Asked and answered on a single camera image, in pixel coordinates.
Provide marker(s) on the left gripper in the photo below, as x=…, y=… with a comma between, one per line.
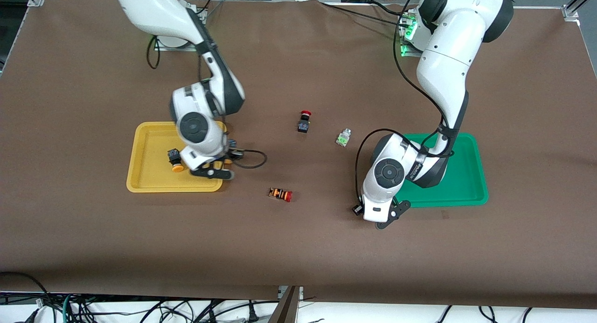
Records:
x=357, y=210

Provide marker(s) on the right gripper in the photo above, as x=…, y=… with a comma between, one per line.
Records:
x=230, y=150

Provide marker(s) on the yellow cap push button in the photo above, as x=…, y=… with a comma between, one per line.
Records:
x=175, y=159

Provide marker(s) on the green face silver button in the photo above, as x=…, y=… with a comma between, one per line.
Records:
x=343, y=137

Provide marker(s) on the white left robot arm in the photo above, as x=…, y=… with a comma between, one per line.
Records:
x=447, y=57

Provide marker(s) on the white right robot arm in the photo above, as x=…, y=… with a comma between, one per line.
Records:
x=154, y=10

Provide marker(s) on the yellow plastic tray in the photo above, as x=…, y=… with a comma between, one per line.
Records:
x=151, y=178

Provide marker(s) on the red cap orange striped button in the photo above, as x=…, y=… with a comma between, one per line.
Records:
x=281, y=194

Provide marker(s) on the brown table cover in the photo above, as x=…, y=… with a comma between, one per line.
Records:
x=298, y=243

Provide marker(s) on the green plastic tray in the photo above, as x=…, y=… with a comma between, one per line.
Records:
x=466, y=174

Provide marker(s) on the red cap black button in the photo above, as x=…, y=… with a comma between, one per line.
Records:
x=304, y=122

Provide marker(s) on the black power plug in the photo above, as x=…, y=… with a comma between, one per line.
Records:
x=252, y=316

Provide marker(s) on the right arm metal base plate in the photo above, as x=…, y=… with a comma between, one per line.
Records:
x=165, y=45

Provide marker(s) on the table leg with bracket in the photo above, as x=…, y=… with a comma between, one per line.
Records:
x=289, y=306

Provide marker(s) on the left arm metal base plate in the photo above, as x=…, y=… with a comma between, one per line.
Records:
x=408, y=34

